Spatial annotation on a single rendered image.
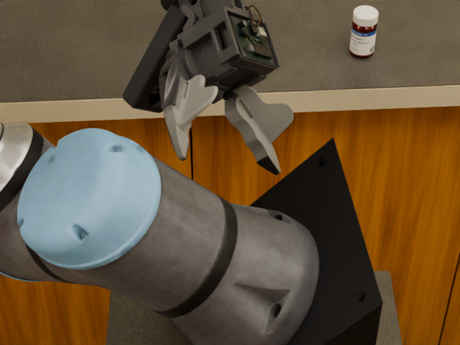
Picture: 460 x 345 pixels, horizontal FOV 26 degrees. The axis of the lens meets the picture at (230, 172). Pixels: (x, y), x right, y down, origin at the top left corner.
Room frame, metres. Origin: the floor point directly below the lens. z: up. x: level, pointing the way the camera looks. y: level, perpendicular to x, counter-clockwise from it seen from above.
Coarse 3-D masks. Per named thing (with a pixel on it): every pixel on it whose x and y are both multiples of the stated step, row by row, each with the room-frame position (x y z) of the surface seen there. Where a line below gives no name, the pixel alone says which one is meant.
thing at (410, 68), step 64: (0, 0) 1.32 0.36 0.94; (64, 0) 1.32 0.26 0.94; (128, 0) 1.32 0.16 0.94; (256, 0) 1.32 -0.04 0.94; (320, 0) 1.32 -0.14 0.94; (384, 0) 1.32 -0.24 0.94; (448, 0) 1.32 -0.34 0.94; (0, 64) 1.15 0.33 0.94; (64, 64) 1.15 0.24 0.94; (128, 64) 1.15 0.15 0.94; (320, 64) 1.15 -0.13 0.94; (384, 64) 1.15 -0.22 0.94; (448, 64) 1.15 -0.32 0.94
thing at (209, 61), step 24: (168, 0) 0.86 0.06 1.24; (192, 0) 0.86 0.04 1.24; (216, 0) 0.82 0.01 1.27; (240, 0) 0.82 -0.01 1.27; (192, 24) 0.82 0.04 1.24; (216, 24) 0.79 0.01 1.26; (240, 24) 0.79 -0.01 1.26; (264, 24) 0.83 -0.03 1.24; (192, 48) 0.79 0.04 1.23; (216, 48) 0.77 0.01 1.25; (240, 48) 0.76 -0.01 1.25; (264, 48) 0.79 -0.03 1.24; (192, 72) 0.77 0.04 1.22; (216, 72) 0.76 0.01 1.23; (240, 72) 0.78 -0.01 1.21; (264, 72) 0.78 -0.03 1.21; (216, 96) 0.78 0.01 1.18
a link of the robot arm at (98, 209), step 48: (96, 144) 0.60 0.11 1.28; (48, 192) 0.58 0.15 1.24; (96, 192) 0.55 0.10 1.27; (144, 192) 0.56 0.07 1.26; (192, 192) 0.59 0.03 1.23; (48, 240) 0.54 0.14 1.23; (96, 240) 0.53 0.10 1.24; (144, 240) 0.54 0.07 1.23; (192, 240) 0.55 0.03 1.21; (144, 288) 0.53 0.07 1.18; (192, 288) 0.54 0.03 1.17
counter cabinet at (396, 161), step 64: (64, 128) 1.10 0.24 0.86; (128, 128) 1.11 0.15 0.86; (192, 128) 1.11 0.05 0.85; (320, 128) 1.13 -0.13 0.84; (384, 128) 1.13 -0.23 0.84; (448, 128) 1.14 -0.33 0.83; (256, 192) 1.12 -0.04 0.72; (384, 192) 1.13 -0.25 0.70; (448, 192) 1.14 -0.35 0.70; (384, 256) 1.13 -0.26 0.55; (448, 256) 1.14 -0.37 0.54; (0, 320) 1.09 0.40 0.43; (64, 320) 1.10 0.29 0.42; (448, 320) 1.14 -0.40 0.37
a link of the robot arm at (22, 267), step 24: (0, 144) 0.66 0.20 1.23; (24, 144) 0.66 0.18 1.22; (48, 144) 0.68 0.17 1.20; (0, 168) 0.63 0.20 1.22; (24, 168) 0.64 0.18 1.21; (0, 192) 0.62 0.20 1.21; (0, 216) 0.61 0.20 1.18; (0, 240) 0.61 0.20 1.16; (0, 264) 0.62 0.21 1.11; (24, 264) 0.59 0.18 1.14
